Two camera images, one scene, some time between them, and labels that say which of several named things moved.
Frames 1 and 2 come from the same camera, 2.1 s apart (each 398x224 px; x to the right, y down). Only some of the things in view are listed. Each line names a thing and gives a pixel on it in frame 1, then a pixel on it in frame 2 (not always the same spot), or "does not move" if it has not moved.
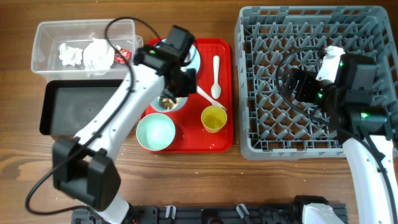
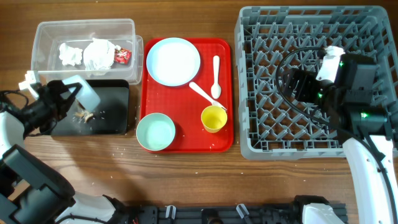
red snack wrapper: (127, 55) does not move
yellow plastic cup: (214, 118) does not move
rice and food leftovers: (167, 104) to (84, 113)
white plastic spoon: (216, 90) does not move
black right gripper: (306, 79) does not move
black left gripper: (191, 88) to (50, 97)
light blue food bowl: (155, 104) to (86, 97)
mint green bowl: (155, 132) does not move
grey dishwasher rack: (271, 41) does not move
